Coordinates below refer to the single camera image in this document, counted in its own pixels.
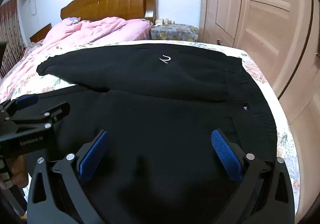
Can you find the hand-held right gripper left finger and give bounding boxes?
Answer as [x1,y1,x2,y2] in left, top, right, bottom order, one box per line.
[26,129,110,224]

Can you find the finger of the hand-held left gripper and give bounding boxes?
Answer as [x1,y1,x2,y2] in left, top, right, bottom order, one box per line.
[5,101,71,129]
[0,96,39,116]

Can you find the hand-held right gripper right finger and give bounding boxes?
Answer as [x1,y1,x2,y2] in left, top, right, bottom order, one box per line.
[211,128,299,224]

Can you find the black pants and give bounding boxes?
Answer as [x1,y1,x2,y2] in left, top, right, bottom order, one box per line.
[24,43,278,224]

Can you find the person's left hand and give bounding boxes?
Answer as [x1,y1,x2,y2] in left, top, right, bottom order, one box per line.
[10,155,28,187]

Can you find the brown wooden bedside table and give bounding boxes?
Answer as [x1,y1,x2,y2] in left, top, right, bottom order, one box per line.
[29,23,52,43]

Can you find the patterned red curtain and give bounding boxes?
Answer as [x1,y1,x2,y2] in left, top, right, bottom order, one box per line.
[0,0,26,80]

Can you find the pink quilt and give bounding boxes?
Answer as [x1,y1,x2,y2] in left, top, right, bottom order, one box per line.
[0,17,153,104]

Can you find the floral bed sheet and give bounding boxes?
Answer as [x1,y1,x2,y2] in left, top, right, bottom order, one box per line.
[0,39,300,216]

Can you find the floral covered nightstand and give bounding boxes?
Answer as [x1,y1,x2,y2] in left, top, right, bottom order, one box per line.
[150,24,199,42]

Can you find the wooden headboard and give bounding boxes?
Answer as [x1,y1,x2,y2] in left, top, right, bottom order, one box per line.
[60,0,157,22]

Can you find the light wooden wardrobe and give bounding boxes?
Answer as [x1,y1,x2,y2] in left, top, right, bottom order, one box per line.
[199,0,320,104]

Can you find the small bottles on nightstand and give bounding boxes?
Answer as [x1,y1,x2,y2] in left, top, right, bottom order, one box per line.
[155,18,176,26]

